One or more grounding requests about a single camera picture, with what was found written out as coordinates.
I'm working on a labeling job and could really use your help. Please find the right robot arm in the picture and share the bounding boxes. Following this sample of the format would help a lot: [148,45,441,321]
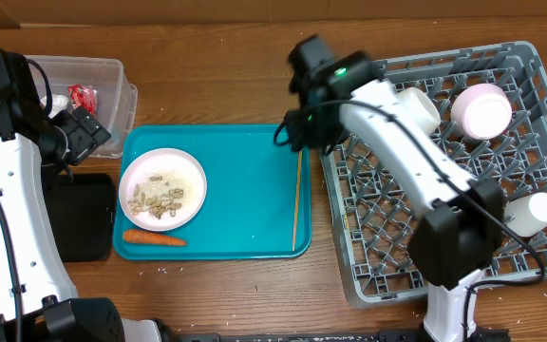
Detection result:
[278,35,503,341]

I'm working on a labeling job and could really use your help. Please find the black tray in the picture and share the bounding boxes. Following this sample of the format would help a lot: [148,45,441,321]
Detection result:
[45,173,116,263]

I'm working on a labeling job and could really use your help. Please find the small white cup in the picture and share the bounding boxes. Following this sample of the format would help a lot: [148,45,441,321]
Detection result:
[504,192,547,238]

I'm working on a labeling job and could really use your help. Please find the white tissue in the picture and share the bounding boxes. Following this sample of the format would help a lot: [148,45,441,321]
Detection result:
[48,94,70,119]

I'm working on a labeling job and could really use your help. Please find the pink plate with food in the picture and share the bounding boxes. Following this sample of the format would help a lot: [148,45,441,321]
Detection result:
[118,148,207,232]

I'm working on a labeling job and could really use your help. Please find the white bowl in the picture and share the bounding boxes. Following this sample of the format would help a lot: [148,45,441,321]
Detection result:
[450,84,512,140]
[396,87,442,136]

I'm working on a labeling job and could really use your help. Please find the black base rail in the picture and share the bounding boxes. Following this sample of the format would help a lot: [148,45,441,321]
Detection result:
[173,329,430,342]

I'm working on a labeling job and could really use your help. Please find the grey dishwasher rack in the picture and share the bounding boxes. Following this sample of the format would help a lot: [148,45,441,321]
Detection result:
[321,42,547,308]

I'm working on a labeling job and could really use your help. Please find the red snack wrapper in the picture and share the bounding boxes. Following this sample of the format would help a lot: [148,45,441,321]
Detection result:
[67,85,98,117]

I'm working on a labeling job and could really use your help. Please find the orange carrot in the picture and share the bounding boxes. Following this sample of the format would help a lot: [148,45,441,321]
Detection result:
[123,229,187,247]

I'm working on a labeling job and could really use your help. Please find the rice and peanut scraps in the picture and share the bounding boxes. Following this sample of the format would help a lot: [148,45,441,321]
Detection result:
[127,174,185,219]

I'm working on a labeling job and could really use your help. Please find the teal serving tray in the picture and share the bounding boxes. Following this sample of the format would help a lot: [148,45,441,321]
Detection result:
[113,124,311,261]

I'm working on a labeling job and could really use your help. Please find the clear plastic bin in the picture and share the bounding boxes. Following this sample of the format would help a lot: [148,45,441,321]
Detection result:
[0,49,138,164]

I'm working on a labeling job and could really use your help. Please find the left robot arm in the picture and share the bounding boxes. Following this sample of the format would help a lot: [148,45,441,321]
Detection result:
[0,49,175,341]

